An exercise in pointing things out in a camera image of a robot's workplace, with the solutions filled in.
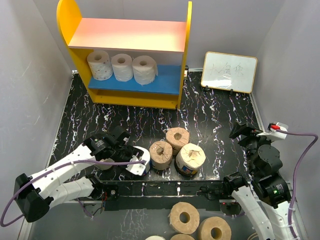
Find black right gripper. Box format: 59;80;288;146
229;120;274;174

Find white toilet paper roll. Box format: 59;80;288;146
132;55;158;85

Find blue toilet paper roll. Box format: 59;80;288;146
136;146;151;176

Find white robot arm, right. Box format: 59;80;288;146
222;121;300;240

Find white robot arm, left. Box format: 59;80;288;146
13;126;146;223

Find white patterned roll on shelf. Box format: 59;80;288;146
87;50;113;81

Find yellow shelf with coloured boards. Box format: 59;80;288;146
56;0;193;109

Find cream wrapped roll, left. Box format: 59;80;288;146
95;158;115;171

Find brown wrapped roll, front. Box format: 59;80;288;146
149;141;173;171

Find brown wrapped roll,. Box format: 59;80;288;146
165;127;190;156
149;141;173;171

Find beige wrapped roll, dark label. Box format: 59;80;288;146
175;143;206;176

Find brown wrapped roll, back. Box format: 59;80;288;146
165;127;190;156

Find small white green box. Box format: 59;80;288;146
183;65;189;80

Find white roll, bottom edge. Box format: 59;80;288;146
145;235;166;240

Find brown tape roll, upper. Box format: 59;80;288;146
168;202;200;235

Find brown tape roll,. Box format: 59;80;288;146
168;202;200;235
197;216;232;240
170;233;195;240

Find brown tape roll, right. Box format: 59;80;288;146
197;216;232;240

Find brown tape roll, bottom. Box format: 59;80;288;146
170;233;195;240

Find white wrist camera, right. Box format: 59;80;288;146
257;122;289;142

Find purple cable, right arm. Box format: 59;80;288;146
274;126;319;233

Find whiteboard with yellow frame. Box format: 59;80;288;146
200;51;258;94

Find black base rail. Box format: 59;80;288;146
74;179;243;213

